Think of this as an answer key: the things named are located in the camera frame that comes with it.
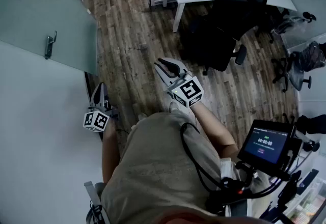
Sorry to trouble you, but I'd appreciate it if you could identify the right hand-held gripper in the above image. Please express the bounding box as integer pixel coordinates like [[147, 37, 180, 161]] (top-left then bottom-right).
[[153, 57, 204, 108]]

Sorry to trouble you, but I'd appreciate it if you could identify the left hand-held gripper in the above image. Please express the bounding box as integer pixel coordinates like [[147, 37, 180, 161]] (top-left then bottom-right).
[[83, 82, 120, 132]]

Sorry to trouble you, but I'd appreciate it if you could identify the metal door handle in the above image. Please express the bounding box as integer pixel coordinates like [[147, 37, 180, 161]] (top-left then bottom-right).
[[44, 30, 58, 60]]

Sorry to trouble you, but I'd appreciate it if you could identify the frosted glass door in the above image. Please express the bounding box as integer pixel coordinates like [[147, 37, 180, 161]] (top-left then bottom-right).
[[0, 0, 99, 76]]

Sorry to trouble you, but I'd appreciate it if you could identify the person's right forearm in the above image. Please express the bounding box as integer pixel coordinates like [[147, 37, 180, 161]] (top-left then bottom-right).
[[189, 102, 239, 160]]

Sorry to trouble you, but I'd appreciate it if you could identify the person's left forearm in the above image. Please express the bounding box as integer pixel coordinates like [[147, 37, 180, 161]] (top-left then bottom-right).
[[101, 121, 122, 183]]

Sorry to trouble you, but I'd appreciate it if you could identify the person's right shoe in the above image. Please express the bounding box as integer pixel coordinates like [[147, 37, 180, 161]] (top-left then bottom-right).
[[169, 101, 182, 114]]

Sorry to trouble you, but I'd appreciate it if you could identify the black office chair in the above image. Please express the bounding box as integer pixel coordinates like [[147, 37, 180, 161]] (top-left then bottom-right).
[[179, 0, 268, 76]]

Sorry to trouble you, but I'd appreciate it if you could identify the person's beige shirt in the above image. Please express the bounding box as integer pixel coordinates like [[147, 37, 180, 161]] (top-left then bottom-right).
[[100, 112, 255, 224]]

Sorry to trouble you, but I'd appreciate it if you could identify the black monitor screen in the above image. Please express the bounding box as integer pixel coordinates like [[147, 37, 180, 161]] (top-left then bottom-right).
[[236, 119, 296, 167]]

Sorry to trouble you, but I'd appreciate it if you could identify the grey mesh office chair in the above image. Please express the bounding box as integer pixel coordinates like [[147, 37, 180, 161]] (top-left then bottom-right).
[[271, 51, 313, 93]]

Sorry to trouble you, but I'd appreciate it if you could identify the plastic-wrapped office chair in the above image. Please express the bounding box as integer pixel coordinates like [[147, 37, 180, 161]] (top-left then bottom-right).
[[271, 11, 317, 43]]

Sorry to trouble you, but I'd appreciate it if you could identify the glass window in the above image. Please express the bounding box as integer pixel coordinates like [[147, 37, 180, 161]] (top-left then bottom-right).
[[287, 174, 326, 224]]

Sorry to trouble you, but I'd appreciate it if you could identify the thick black chest cable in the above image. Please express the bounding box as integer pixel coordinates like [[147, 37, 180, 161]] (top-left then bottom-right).
[[180, 122, 222, 192]]

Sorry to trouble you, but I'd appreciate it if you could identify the white harness side strap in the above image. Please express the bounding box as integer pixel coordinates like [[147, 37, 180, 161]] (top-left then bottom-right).
[[84, 181, 110, 224]]

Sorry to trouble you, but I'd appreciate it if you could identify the white chest strap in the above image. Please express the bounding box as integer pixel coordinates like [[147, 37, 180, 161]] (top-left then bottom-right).
[[220, 158, 235, 180]]

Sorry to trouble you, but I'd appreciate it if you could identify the black camera rig mount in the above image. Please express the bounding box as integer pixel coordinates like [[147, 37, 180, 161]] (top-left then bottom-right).
[[221, 159, 304, 220]]

